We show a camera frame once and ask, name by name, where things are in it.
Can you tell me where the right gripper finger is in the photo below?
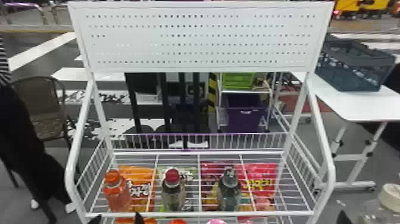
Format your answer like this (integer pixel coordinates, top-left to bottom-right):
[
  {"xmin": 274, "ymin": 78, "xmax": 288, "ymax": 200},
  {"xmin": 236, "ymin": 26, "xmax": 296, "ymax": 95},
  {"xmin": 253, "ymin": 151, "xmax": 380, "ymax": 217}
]
[{"xmin": 336, "ymin": 210, "xmax": 354, "ymax": 224}]

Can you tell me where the orange bottle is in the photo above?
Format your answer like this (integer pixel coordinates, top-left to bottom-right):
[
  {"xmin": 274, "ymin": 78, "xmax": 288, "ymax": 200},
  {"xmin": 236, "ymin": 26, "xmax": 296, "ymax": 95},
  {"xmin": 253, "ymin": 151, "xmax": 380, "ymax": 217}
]
[{"xmin": 102, "ymin": 169, "xmax": 132, "ymax": 214}]

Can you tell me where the orange snack packet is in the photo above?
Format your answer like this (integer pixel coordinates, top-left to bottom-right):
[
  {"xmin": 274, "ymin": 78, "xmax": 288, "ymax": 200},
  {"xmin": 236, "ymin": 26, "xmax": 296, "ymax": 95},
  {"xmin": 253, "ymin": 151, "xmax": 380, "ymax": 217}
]
[{"xmin": 117, "ymin": 164, "xmax": 157, "ymax": 213}]

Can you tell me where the clear bottle with red cap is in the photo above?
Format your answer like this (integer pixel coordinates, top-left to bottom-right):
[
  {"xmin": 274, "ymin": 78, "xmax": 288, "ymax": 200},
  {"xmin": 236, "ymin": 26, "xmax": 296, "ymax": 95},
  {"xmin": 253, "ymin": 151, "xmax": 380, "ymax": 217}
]
[{"xmin": 160, "ymin": 167, "xmax": 188, "ymax": 212}]

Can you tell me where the red snack packet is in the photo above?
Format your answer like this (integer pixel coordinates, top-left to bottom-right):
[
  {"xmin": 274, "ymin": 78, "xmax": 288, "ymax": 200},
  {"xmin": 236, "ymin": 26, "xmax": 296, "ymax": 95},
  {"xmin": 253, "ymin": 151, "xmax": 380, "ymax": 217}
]
[{"xmin": 199, "ymin": 160, "xmax": 279, "ymax": 214}]

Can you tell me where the grey bottle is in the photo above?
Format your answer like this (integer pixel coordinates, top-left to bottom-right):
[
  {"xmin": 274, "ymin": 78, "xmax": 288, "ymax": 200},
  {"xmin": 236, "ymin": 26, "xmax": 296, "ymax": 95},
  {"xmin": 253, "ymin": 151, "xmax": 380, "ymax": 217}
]
[{"xmin": 217, "ymin": 167, "xmax": 242, "ymax": 212}]

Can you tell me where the person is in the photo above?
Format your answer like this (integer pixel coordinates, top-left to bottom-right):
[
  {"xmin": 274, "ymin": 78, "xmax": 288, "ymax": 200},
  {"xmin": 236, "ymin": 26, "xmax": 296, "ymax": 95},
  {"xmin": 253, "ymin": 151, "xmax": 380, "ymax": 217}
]
[{"xmin": 0, "ymin": 33, "xmax": 73, "ymax": 224}]

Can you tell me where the white side table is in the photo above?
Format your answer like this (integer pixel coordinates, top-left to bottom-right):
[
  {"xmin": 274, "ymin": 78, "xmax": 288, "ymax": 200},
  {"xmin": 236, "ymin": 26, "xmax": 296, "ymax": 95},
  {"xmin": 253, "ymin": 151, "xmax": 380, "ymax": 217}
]
[{"xmin": 291, "ymin": 71, "xmax": 400, "ymax": 192}]

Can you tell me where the brown mesh chair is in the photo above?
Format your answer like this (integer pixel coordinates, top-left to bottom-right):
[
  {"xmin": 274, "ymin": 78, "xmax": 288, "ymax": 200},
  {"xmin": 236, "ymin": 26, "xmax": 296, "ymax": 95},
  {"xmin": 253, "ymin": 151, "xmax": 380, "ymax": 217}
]
[{"xmin": 11, "ymin": 75, "xmax": 77, "ymax": 149}]

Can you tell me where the white shelf trolley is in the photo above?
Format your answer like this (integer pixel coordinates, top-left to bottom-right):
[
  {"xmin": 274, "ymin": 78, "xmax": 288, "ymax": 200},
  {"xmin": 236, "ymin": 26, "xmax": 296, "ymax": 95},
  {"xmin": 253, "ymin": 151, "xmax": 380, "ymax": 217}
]
[{"xmin": 215, "ymin": 71, "xmax": 277, "ymax": 133}]

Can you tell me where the purple crate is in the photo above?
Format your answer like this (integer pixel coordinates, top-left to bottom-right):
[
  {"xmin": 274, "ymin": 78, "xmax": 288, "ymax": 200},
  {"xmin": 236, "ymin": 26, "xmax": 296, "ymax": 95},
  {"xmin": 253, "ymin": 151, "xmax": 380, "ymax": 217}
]
[{"xmin": 225, "ymin": 93, "xmax": 268, "ymax": 133}]

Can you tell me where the blue basket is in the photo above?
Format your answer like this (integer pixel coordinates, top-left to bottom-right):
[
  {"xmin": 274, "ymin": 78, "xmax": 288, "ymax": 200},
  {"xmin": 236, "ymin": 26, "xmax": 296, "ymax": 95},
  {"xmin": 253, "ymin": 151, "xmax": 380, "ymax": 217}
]
[{"xmin": 314, "ymin": 40, "xmax": 396, "ymax": 92}]

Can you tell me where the green basket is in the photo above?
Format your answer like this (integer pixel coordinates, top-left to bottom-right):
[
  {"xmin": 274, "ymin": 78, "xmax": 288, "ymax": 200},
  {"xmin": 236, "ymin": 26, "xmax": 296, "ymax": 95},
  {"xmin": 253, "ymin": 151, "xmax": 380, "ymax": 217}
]
[{"xmin": 221, "ymin": 72, "xmax": 256, "ymax": 91}]

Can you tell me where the striped post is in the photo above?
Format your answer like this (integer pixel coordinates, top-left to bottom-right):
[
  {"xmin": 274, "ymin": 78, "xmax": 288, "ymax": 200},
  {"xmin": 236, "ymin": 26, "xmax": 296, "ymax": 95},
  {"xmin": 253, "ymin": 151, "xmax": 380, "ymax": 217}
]
[{"xmin": 207, "ymin": 72, "xmax": 219, "ymax": 111}]

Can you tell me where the white wire rack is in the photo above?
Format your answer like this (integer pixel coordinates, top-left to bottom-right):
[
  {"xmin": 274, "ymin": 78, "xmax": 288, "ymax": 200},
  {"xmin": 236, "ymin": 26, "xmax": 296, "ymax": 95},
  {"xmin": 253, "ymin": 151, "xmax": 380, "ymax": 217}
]
[{"xmin": 64, "ymin": 1, "xmax": 337, "ymax": 224}]

